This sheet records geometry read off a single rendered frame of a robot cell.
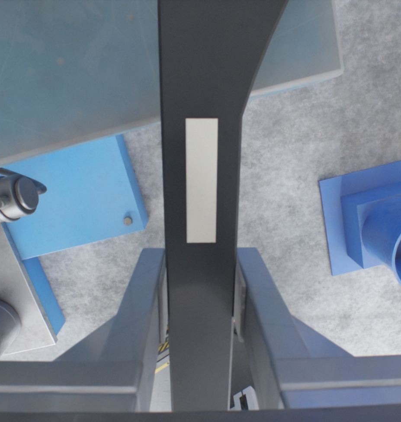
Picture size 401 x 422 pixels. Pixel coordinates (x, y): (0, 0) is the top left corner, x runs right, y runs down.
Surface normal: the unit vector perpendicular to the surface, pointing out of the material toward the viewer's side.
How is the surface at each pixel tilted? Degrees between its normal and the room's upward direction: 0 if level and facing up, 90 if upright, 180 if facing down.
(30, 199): 90
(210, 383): 0
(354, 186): 0
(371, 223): 90
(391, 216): 90
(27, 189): 90
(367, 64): 0
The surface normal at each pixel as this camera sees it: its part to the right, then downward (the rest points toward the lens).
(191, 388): 0.03, 0.27
